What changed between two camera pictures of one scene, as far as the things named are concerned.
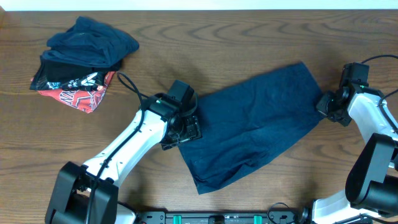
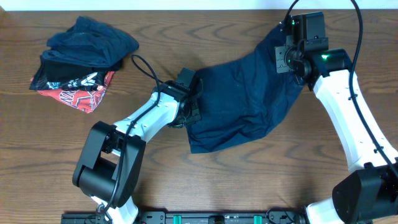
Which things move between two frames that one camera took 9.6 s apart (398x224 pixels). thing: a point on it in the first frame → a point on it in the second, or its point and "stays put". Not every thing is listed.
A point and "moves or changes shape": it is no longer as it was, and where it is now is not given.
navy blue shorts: (249, 122) moves or changes shape
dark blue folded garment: (89, 43) stays put
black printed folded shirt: (68, 78) stays put
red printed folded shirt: (86, 100) stays put
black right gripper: (322, 107) → (280, 55)
